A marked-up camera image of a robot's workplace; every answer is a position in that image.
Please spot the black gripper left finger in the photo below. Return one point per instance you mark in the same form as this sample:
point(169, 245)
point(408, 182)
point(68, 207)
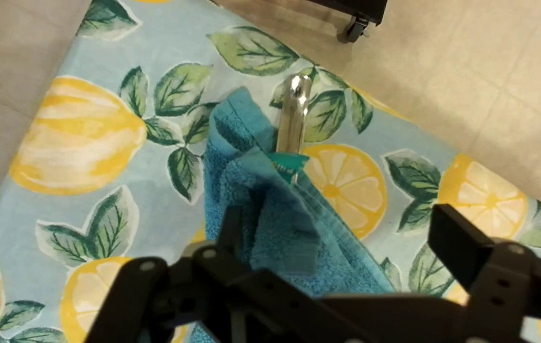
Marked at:
point(230, 231)

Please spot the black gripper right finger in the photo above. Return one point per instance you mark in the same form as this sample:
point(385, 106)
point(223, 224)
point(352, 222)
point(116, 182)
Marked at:
point(459, 247)

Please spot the blue towel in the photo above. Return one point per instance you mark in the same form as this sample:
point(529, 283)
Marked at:
point(288, 228)

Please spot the lemon print tablecloth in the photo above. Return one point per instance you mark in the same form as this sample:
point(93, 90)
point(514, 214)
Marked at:
point(120, 159)

